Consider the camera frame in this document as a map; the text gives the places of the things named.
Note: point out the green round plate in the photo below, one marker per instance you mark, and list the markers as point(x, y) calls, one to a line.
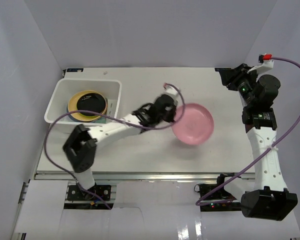
point(90, 115)

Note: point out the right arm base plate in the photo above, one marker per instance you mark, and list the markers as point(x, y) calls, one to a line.
point(219, 201)

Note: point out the pink round plate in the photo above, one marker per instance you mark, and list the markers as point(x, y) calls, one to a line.
point(196, 126)

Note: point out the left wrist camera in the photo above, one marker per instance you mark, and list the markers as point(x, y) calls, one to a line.
point(171, 90)

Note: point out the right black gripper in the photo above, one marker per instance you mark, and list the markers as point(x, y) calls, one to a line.
point(244, 72)

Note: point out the white plastic bin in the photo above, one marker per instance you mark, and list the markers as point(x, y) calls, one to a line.
point(66, 88)

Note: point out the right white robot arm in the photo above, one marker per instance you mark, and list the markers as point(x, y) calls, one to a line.
point(268, 197)

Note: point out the black round plate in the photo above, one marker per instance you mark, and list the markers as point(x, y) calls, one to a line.
point(94, 102)

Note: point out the beige round plate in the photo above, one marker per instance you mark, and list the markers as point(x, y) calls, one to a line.
point(72, 106)

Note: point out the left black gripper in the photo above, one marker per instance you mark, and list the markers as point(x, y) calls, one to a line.
point(170, 114)

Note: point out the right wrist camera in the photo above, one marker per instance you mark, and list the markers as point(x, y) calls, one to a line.
point(266, 63)

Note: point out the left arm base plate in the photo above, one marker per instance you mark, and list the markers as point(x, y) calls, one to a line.
point(76, 199)

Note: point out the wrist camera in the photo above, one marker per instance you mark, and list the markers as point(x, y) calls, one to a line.
point(266, 63)
point(171, 90)

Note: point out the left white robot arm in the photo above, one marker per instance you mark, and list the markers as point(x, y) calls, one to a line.
point(82, 144)

